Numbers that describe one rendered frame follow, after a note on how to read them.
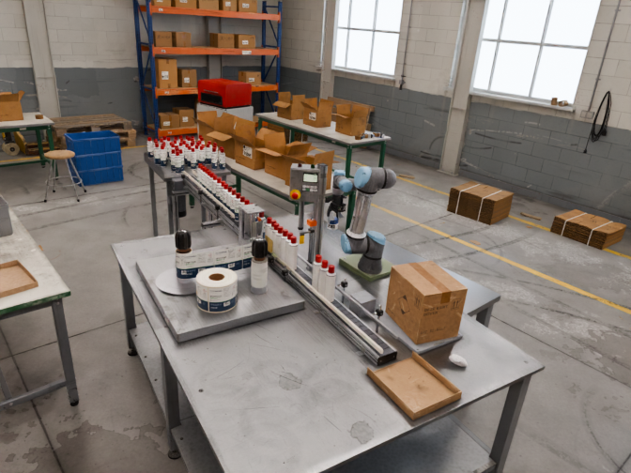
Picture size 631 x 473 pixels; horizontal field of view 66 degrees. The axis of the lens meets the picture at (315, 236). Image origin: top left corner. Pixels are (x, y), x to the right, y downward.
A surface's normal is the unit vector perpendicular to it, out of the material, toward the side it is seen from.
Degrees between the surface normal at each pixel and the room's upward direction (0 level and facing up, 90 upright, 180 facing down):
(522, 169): 90
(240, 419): 0
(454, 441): 1
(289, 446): 0
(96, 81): 90
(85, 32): 90
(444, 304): 90
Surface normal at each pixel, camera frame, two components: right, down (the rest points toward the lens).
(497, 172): -0.76, 0.22
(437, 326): 0.36, 0.40
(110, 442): 0.06, -0.91
